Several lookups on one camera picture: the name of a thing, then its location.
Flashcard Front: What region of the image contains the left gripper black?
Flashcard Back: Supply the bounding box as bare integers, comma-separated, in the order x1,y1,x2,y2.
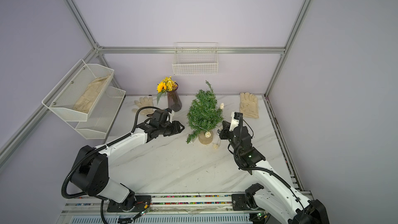
159,121,184,138

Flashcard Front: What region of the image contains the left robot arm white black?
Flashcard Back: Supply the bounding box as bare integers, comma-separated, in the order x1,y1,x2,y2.
61,107,185,212

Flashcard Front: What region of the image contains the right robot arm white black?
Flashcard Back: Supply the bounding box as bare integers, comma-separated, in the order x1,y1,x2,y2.
219,112,330,224

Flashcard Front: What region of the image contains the small green christmas tree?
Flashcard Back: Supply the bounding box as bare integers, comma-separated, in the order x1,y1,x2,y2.
186,81,223,144

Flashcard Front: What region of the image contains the white knit glove black cuff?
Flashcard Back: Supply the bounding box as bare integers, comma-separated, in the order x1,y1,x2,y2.
132,96,154,117

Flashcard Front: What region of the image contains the yellow sunflower bouquet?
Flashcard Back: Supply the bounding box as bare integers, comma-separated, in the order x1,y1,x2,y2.
157,76,177,104

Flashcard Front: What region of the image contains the beige glove on table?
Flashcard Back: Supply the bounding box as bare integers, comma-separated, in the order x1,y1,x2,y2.
239,92,259,119

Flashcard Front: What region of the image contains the beige glove in basket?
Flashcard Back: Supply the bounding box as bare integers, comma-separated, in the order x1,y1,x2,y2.
73,76,109,114

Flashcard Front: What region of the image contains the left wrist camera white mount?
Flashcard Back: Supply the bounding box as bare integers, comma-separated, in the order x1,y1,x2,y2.
166,108,175,122

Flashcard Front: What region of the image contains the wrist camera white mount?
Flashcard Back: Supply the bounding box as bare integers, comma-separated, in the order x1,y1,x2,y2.
166,108,175,122
229,112,243,132

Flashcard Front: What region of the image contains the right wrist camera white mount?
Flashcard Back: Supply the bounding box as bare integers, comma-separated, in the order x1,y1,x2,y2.
229,112,243,132

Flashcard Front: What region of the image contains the white wire basket back wall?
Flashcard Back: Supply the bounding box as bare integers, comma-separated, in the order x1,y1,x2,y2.
172,42,219,76

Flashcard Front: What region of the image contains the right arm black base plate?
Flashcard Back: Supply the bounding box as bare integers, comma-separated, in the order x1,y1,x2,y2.
231,194,259,211

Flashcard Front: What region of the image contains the lower white mesh wall basket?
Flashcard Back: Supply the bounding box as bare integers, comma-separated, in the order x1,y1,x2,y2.
66,86,125,140

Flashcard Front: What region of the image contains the white mesh wall basket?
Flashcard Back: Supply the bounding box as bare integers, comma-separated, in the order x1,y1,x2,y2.
42,60,114,122
66,86,125,140

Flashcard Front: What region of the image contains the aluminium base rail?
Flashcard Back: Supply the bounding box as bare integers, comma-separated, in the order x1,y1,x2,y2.
57,192,314,224

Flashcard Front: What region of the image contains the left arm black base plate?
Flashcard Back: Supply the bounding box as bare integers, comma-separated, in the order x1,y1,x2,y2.
107,195,152,213

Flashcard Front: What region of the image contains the aluminium frame profile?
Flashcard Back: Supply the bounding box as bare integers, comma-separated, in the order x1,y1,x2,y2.
1,0,313,170

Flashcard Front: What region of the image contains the upper white mesh wall basket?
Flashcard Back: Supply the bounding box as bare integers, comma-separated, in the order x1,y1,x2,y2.
42,60,114,122

